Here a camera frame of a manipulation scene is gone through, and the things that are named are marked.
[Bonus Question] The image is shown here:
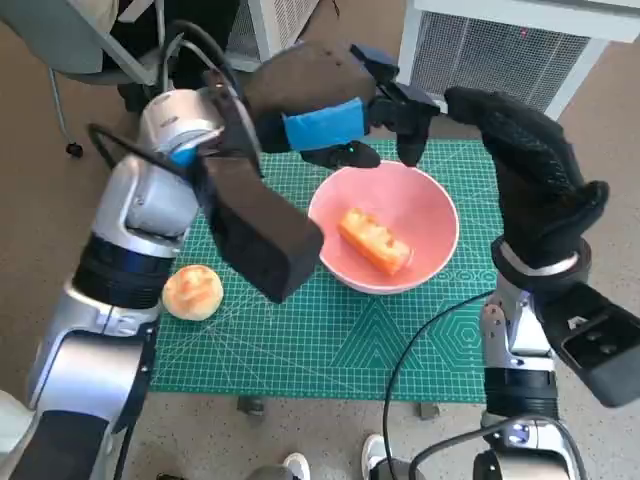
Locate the person's white shoe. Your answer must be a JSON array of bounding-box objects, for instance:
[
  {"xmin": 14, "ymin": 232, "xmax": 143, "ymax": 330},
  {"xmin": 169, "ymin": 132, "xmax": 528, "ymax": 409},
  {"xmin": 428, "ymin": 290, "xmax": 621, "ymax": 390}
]
[
  {"xmin": 360, "ymin": 433, "xmax": 387, "ymax": 480},
  {"xmin": 281, "ymin": 451, "xmax": 312, "ymax": 480}
]

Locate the grey chair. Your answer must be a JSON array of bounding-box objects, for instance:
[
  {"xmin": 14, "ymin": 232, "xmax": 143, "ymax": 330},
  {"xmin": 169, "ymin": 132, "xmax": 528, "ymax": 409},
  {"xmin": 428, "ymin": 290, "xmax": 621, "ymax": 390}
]
[{"xmin": 0, "ymin": 0, "xmax": 169, "ymax": 159}]

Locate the black looped cable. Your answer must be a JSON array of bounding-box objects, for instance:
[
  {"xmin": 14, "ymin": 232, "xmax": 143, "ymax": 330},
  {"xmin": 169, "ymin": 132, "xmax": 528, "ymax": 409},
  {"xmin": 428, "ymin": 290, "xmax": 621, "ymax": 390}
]
[
  {"xmin": 413, "ymin": 422, "xmax": 587, "ymax": 480},
  {"xmin": 158, "ymin": 19, "xmax": 254, "ymax": 126},
  {"xmin": 87, "ymin": 122, "xmax": 197, "ymax": 177}
]

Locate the long toasted bread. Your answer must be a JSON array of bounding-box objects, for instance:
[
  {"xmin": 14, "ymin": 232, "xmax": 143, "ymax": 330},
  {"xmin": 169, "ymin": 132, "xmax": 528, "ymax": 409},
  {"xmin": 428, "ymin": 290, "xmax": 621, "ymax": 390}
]
[{"xmin": 337, "ymin": 207, "xmax": 415, "ymax": 278}]

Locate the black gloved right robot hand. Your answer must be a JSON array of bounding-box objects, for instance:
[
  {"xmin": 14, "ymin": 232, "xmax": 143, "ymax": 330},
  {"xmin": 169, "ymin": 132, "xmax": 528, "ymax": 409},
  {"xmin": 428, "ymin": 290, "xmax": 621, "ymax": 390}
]
[{"xmin": 443, "ymin": 85, "xmax": 612, "ymax": 274}]

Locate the white cabinet with vent grille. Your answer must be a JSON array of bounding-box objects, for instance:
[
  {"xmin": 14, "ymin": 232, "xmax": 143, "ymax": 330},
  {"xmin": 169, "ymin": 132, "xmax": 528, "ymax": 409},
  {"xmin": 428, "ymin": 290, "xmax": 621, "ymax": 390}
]
[{"xmin": 397, "ymin": 0, "xmax": 622, "ymax": 121}]

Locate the white cabinet with mesh side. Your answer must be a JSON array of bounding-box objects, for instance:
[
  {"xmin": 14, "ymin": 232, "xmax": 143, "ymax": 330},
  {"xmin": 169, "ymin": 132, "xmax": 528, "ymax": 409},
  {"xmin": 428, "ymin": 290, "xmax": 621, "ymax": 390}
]
[{"xmin": 227, "ymin": 0, "xmax": 321, "ymax": 62}]

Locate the green cutting mat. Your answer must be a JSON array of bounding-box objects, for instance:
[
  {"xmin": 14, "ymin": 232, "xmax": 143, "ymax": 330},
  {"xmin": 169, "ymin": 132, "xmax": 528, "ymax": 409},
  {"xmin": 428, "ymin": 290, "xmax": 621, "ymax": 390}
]
[{"xmin": 149, "ymin": 138, "xmax": 502, "ymax": 405}]

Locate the round bread bun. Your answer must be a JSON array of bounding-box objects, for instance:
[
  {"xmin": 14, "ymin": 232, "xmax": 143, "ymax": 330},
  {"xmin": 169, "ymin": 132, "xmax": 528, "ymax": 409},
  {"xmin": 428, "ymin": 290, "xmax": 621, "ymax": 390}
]
[{"xmin": 161, "ymin": 265, "xmax": 225, "ymax": 321}]

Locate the pink bowl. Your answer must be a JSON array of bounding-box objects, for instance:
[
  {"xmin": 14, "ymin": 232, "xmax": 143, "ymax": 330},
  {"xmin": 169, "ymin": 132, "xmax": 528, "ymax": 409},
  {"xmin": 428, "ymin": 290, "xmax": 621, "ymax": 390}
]
[{"xmin": 307, "ymin": 166, "xmax": 460, "ymax": 296}]

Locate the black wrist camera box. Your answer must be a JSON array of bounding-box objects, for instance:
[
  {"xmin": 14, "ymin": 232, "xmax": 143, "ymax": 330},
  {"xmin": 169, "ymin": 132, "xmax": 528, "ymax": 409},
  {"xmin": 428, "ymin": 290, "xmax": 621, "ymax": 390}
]
[
  {"xmin": 537, "ymin": 282, "xmax": 640, "ymax": 409},
  {"xmin": 192, "ymin": 149, "xmax": 325, "ymax": 305}
]

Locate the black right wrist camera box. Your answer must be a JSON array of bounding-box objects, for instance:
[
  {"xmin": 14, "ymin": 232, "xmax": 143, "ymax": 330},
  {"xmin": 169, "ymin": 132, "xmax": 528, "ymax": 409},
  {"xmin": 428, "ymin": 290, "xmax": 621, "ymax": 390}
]
[{"xmin": 537, "ymin": 282, "xmax": 640, "ymax": 409}]

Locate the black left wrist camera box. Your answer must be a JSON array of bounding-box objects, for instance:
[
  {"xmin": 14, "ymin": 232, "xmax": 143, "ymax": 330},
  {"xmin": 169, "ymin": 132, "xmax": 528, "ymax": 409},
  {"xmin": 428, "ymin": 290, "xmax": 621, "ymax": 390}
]
[{"xmin": 192, "ymin": 149, "xmax": 325, "ymax": 305}]

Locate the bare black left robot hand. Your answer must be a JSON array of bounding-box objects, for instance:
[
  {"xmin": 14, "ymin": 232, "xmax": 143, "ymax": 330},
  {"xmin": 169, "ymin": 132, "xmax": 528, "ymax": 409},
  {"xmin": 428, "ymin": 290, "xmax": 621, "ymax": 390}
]
[{"xmin": 244, "ymin": 41, "xmax": 442, "ymax": 170}]

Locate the long black cable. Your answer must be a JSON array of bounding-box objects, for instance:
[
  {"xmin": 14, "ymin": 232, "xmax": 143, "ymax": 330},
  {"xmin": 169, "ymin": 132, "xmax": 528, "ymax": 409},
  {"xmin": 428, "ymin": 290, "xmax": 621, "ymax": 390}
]
[{"xmin": 382, "ymin": 292, "xmax": 501, "ymax": 480}]

